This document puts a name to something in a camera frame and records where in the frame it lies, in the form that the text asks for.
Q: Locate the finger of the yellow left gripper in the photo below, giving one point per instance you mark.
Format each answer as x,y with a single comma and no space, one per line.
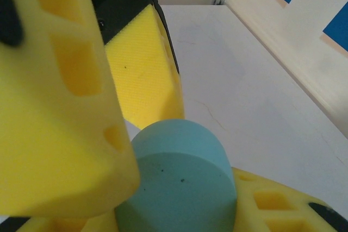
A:
141,66
54,107

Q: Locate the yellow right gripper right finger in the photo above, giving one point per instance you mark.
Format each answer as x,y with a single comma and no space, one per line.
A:
296,204

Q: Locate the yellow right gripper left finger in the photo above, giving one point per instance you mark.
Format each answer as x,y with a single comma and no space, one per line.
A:
68,225

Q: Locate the teal earbud charging case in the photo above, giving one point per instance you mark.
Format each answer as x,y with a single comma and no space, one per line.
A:
176,183

